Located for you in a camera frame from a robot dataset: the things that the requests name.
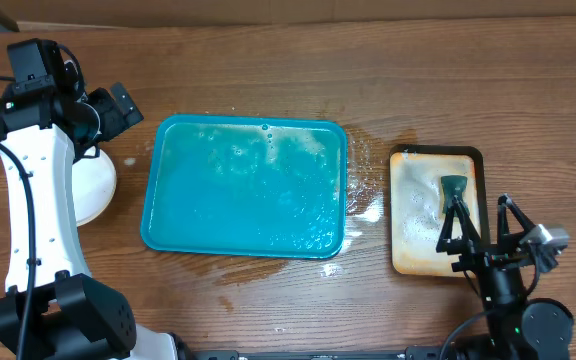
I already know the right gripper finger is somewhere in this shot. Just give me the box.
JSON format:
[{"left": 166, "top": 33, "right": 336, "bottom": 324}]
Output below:
[
  {"left": 436, "top": 195, "right": 483, "bottom": 254},
  {"left": 496, "top": 193, "right": 537, "bottom": 249}
]

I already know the green yellow sponge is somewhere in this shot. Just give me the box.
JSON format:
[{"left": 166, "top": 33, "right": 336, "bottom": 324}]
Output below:
[{"left": 440, "top": 175, "right": 468, "bottom": 214}]

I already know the white plate front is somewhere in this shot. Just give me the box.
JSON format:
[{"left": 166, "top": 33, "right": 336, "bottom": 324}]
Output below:
[{"left": 72, "top": 147, "right": 117, "bottom": 226}]

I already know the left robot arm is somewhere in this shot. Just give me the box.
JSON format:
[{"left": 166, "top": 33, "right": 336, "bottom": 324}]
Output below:
[{"left": 0, "top": 81, "right": 193, "bottom": 359}]

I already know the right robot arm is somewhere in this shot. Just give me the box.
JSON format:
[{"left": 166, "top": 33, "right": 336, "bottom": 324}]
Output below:
[{"left": 436, "top": 195, "right": 574, "bottom": 359}]

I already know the black tray with soapy water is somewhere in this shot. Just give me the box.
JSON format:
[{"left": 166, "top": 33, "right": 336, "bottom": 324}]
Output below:
[{"left": 389, "top": 144, "right": 490, "bottom": 277}]

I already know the teal plastic tray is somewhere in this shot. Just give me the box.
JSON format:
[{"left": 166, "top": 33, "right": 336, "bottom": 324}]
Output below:
[{"left": 140, "top": 114, "right": 348, "bottom": 259}]

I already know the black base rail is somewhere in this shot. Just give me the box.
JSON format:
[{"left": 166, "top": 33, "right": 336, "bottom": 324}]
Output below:
[{"left": 193, "top": 346, "right": 465, "bottom": 360}]

